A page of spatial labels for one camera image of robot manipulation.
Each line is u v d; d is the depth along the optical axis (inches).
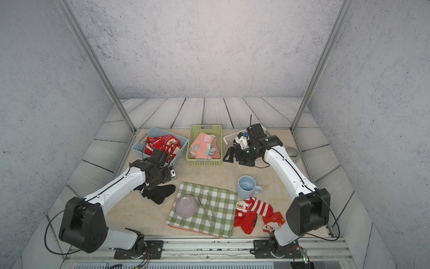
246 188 35.8
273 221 30.9
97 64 34.4
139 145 41.5
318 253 28.6
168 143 41.5
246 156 27.0
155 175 24.8
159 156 27.1
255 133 25.0
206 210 33.2
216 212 32.7
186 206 31.2
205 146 39.9
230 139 42.9
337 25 29.4
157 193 35.0
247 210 32.8
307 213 16.5
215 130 45.2
